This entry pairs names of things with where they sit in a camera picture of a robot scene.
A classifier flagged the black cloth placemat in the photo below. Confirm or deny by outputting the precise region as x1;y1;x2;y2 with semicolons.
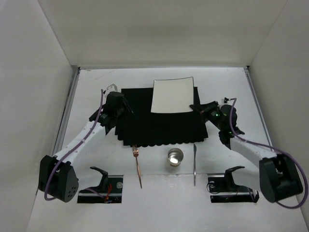
115;88;208;147

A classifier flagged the square white plate black rim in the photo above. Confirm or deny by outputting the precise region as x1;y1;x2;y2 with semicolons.
151;76;194;114

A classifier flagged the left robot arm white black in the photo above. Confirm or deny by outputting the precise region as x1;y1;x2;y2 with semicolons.
38;90;133;203

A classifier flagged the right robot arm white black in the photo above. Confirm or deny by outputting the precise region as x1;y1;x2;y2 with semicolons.
190;98;309;209

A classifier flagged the silver table knife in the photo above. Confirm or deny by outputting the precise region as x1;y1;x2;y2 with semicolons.
193;144;197;186

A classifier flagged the copper fork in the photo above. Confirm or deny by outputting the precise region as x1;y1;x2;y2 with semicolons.
132;145;142;189

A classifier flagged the silver metal cup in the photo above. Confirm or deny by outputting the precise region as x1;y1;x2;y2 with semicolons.
168;148;184;167

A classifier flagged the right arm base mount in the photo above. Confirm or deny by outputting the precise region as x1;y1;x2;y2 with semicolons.
206;166;259;203

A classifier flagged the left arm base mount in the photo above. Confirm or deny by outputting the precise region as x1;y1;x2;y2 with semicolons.
77;166;124;204

